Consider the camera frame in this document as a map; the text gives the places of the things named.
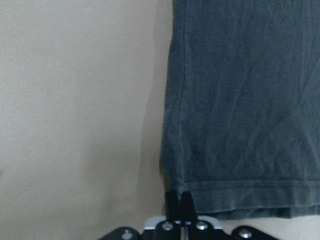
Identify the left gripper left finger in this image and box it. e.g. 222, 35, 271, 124
165, 191, 181, 222

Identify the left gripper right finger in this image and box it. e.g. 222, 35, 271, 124
180, 191, 198, 223

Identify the black printed t-shirt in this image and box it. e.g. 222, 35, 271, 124
160, 0, 320, 220

